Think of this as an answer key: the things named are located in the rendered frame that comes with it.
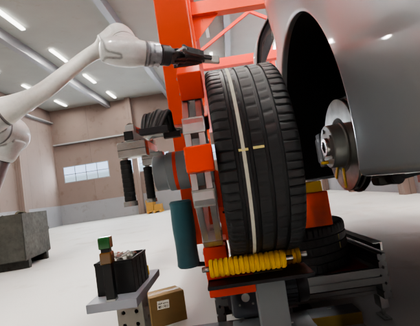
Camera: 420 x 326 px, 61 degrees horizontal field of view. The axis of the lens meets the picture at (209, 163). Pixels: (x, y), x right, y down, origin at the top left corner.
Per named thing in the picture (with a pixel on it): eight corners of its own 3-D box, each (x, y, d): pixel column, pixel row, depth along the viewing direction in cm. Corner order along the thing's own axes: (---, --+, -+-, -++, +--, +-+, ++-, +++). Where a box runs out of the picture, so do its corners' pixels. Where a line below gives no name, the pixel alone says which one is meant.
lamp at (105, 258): (111, 264, 117) (110, 251, 118) (99, 266, 117) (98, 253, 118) (115, 261, 121) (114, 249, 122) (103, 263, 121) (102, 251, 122)
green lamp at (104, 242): (109, 248, 118) (108, 236, 118) (98, 250, 118) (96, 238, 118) (113, 246, 122) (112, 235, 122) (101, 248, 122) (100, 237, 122)
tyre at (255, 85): (312, 290, 111) (302, 77, 86) (237, 301, 112) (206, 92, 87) (270, 193, 172) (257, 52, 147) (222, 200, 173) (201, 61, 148)
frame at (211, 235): (224, 254, 101) (195, 67, 105) (200, 257, 101) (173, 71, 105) (222, 231, 155) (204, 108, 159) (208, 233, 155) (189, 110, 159)
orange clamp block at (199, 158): (215, 171, 102) (215, 169, 94) (188, 174, 103) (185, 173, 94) (211, 147, 103) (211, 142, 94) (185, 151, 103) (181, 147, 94)
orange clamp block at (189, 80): (204, 98, 113) (200, 70, 108) (180, 101, 113) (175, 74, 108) (204, 90, 119) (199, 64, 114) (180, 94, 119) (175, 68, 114)
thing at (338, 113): (369, 205, 115) (369, 107, 104) (344, 209, 115) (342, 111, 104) (333, 169, 145) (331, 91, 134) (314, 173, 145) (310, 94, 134)
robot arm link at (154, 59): (148, 57, 124) (164, 59, 126) (145, 35, 126) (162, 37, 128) (143, 71, 132) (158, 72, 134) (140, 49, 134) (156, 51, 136)
